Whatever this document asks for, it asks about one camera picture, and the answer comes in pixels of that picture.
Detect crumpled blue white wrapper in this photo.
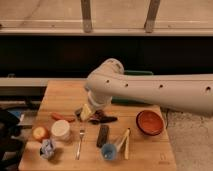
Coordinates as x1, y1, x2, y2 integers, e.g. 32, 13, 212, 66
40, 139, 56, 159

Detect white paper cup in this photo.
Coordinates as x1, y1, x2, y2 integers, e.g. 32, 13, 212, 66
51, 120, 70, 141

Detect green rectangular object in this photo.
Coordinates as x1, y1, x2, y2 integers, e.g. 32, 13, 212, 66
111, 70, 153, 105

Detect orange brown bowl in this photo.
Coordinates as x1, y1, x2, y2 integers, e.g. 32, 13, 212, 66
136, 110, 164, 136

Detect black rectangular bar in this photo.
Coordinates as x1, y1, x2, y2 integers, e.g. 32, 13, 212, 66
96, 125, 109, 148

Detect wooden tongs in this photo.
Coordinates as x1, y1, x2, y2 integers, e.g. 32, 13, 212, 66
115, 129, 130, 160

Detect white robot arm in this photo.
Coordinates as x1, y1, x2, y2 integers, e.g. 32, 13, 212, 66
80, 58, 213, 121

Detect dark purple eggplant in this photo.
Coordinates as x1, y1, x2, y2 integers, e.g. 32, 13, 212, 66
89, 112, 117, 124

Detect red yellow apple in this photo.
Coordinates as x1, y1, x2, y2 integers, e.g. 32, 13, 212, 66
33, 126, 49, 142

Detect silver fork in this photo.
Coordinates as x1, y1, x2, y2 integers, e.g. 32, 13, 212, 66
76, 129, 85, 160

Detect small blue cup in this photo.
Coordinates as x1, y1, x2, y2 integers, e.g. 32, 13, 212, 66
101, 143, 117, 160

